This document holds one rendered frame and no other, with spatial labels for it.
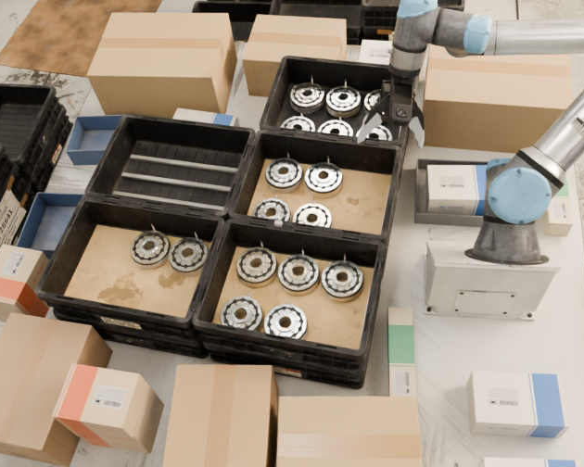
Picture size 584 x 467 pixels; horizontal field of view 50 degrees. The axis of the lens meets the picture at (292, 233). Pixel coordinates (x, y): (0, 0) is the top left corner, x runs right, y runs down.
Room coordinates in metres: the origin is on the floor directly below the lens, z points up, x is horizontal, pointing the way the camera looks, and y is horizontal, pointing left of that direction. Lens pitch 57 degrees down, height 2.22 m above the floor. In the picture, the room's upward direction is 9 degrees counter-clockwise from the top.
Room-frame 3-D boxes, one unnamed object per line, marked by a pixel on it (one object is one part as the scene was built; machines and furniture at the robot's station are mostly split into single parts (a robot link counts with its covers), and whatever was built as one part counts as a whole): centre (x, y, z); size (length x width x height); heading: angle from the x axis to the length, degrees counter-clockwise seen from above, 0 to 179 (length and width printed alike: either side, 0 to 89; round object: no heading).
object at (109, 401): (0.52, 0.47, 0.89); 0.16 x 0.12 x 0.07; 72
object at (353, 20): (2.29, -0.26, 0.31); 0.40 x 0.30 x 0.34; 74
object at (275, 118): (1.28, -0.19, 0.87); 0.40 x 0.30 x 0.11; 69
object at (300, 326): (0.65, 0.05, 0.86); 0.10 x 0.10 x 0.01
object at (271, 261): (0.82, 0.10, 0.86); 0.10 x 0.10 x 0.01
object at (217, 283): (0.72, 0.02, 0.87); 0.40 x 0.30 x 0.11; 69
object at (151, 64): (1.66, 0.33, 0.80); 0.40 x 0.30 x 0.20; 76
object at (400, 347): (0.57, -0.22, 0.73); 0.24 x 0.06 x 0.06; 169
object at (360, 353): (0.72, 0.02, 0.92); 0.40 x 0.30 x 0.02; 69
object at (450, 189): (1.02, -0.49, 0.75); 0.20 x 0.12 x 0.09; 79
